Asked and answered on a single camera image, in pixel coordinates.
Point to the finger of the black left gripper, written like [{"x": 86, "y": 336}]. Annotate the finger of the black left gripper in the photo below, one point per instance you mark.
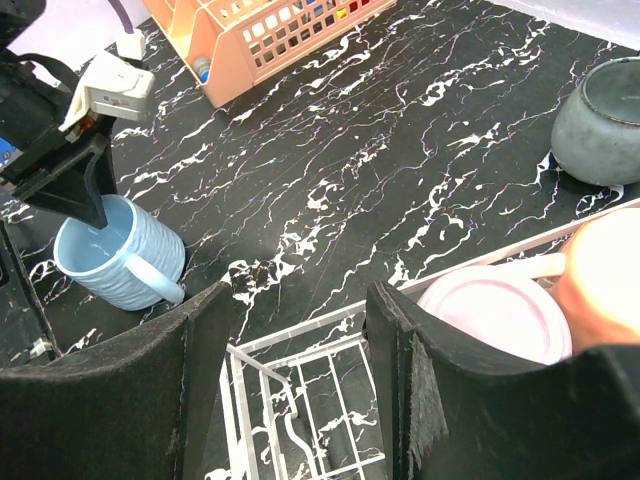
[{"x": 70, "y": 181}]

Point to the white wire dish rack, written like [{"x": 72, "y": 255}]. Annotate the white wire dish rack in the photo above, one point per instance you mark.
[{"x": 301, "y": 403}]

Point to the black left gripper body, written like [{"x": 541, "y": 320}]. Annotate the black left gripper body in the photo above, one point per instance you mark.
[{"x": 36, "y": 93}]

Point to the purple ceramic mug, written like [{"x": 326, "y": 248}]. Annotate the purple ceramic mug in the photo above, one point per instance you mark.
[{"x": 507, "y": 311}]

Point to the light pink mug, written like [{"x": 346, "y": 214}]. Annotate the light pink mug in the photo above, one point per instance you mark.
[{"x": 596, "y": 277}]

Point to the pink plastic file organizer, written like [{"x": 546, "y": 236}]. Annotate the pink plastic file organizer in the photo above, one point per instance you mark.
[{"x": 250, "y": 41}]

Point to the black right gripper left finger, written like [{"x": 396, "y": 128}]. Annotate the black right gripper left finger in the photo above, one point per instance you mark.
[{"x": 135, "y": 406}]

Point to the dark grey round mug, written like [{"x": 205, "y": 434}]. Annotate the dark grey round mug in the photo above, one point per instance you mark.
[{"x": 595, "y": 136}]

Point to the blue stapler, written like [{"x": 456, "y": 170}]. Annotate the blue stapler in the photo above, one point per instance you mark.
[{"x": 7, "y": 152}]

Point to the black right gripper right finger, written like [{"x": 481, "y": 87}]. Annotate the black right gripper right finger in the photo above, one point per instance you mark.
[{"x": 453, "y": 407}]

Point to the black front mounting rail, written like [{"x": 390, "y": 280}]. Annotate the black front mounting rail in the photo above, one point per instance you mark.
[{"x": 26, "y": 334}]

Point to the blue capped small bottle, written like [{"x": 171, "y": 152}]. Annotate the blue capped small bottle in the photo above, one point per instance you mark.
[{"x": 201, "y": 67}]

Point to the light blue ceramic mug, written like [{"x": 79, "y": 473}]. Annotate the light blue ceramic mug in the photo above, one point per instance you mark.
[{"x": 134, "y": 262}]

